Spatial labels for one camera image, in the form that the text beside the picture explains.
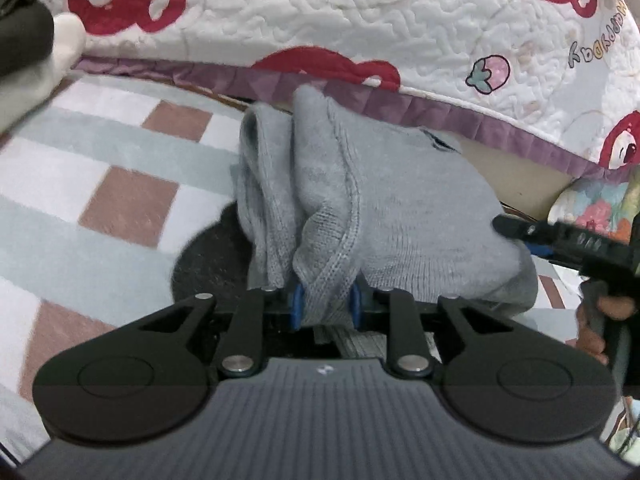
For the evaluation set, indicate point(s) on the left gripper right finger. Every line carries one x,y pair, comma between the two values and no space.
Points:
393,313

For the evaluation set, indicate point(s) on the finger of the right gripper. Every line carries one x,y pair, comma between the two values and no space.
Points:
558,253
538,232

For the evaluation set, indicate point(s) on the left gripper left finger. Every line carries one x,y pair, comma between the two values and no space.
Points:
241,351

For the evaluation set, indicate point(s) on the grey knit sweater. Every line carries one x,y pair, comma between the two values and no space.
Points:
461,257

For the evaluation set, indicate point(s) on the person right hand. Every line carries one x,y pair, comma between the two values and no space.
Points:
589,340

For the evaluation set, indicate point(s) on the colourful floral quilt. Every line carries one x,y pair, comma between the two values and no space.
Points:
606,208

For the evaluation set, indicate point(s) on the white red bear quilt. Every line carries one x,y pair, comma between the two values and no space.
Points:
554,81

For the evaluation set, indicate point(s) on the checkered bed sheet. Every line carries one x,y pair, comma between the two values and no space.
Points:
118,198

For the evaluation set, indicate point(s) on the folded white garment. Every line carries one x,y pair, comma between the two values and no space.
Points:
26,89

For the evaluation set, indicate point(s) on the folded dark brown garment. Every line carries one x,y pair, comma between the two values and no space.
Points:
26,34

